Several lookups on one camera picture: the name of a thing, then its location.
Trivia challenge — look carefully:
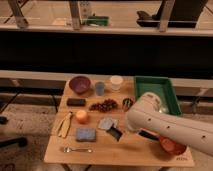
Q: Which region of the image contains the small metal cup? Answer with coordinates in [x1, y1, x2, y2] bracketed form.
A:
[122, 98, 133, 111]

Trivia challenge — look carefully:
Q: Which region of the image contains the blue plastic cup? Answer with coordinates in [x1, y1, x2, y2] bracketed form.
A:
[95, 82, 105, 96]

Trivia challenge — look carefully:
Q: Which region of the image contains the white plastic cup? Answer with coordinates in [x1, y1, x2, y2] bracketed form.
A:
[110, 75, 123, 91]

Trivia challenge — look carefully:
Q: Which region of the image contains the bunch of red grapes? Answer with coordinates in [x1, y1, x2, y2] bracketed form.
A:
[89, 99, 118, 113]

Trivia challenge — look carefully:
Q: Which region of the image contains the yellow orange apple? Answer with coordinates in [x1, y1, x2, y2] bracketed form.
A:
[75, 110, 89, 124]

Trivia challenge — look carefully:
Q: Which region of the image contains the metal spoon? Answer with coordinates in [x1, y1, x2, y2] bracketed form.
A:
[63, 147, 93, 153]

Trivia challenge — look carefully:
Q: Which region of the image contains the purple bowl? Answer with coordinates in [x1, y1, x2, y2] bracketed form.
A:
[69, 76, 91, 94]

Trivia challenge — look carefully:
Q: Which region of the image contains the blue sponge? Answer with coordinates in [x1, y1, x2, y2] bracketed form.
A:
[76, 128, 96, 142]

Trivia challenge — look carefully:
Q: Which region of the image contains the blue grey cloth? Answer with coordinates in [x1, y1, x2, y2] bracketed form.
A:
[98, 117, 118, 130]

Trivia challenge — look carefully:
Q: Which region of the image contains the orange red bowl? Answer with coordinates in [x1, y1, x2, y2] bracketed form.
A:
[159, 136, 187, 155]

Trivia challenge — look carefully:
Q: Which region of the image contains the green box on shelf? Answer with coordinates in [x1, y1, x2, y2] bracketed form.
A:
[86, 16, 109, 26]

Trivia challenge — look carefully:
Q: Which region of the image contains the black rectangular block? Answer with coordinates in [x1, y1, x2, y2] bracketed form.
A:
[67, 98, 86, 106]

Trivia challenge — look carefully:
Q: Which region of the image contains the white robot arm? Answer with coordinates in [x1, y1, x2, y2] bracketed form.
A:
[125, 92, 213, 156]

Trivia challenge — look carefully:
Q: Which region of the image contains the green plastic tray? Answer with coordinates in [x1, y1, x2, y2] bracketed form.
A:
[134, 76, 182, 116]

